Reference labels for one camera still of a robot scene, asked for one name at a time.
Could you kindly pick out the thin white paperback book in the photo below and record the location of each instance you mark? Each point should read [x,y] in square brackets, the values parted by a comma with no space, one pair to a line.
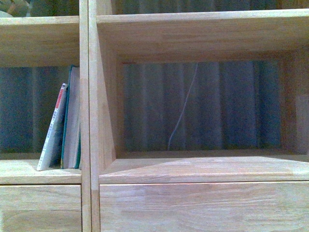
[51,151]

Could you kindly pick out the right wooden shelf unit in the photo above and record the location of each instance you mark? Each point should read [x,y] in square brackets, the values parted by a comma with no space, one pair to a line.
[192,191]

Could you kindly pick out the wooden shelf unit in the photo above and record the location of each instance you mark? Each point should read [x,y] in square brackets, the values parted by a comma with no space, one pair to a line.
[192,191]
[38,46]

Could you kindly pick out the left wooden shelf unit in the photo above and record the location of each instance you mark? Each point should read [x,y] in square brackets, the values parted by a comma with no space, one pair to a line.
[38,46]

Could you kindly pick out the grey curtain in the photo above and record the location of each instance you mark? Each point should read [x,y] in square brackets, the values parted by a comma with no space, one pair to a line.
[212,105]

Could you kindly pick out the green cover book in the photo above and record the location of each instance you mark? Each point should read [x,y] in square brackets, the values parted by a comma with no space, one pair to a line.
[71,144]

